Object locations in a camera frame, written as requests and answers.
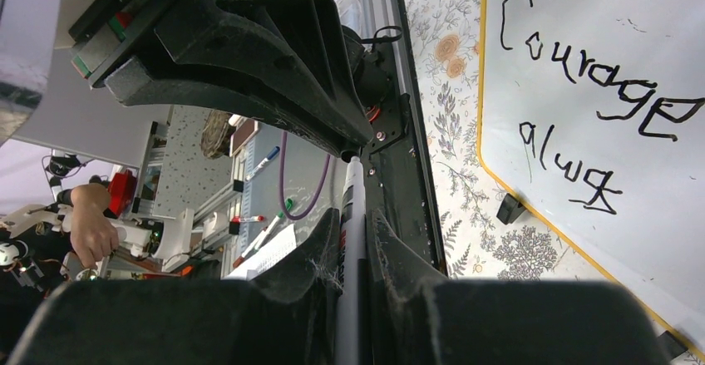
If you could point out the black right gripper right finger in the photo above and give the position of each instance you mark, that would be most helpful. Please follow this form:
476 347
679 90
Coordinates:
419 316

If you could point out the black mounting base plate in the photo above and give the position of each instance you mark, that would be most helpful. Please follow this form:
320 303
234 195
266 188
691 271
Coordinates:
397 160

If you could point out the person's hand in background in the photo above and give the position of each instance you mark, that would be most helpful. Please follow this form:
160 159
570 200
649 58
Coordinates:
93 237

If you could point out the white marker pen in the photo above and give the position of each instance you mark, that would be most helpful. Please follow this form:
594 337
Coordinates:
347 349

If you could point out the yellow framed whiteboard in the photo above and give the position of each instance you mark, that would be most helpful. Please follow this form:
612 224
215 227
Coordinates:
592 115

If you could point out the green capped marker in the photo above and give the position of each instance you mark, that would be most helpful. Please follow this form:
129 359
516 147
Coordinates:
268 248

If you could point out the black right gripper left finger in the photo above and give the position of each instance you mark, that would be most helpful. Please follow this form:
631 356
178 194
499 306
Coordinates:
285 315

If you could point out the blue capped marker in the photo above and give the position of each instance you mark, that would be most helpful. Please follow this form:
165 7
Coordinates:
262 164

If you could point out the red capped marker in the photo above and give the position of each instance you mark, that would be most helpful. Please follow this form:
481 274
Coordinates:
249 219

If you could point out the floral table mat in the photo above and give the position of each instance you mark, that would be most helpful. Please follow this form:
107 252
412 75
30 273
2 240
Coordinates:
488 232

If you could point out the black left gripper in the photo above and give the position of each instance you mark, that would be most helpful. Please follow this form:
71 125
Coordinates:
280 62

